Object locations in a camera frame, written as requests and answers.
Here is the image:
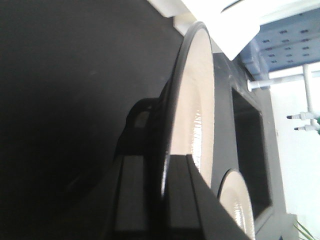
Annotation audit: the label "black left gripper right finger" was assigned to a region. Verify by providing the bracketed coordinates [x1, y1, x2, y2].
[165, 155, 248, 240]

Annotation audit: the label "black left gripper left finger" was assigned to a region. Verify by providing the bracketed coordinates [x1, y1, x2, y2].
[104, 155, 148, 240]

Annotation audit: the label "beige plate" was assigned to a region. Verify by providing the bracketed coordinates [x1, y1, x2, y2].
[159, 21, 215, 196]
[218, 169, 256, 240]

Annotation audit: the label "black plate riser left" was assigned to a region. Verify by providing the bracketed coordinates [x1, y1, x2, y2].
[114, 97, 166, 158]

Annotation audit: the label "black lab sink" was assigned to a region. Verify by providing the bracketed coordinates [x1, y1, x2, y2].
[231, 86, 275, 218]

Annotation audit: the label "green plant leaves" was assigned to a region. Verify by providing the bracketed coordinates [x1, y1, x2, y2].
[293, 214, 320, 240]

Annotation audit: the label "white lab faucet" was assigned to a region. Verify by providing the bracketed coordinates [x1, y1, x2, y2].
[246, 62, 320, 133]

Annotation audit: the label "white bin right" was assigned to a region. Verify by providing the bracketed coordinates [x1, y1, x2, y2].
[147, 0, 197, 36]

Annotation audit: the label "blue-grey drying pegboard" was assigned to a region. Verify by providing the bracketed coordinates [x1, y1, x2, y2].
[240, 8, 320, 81]

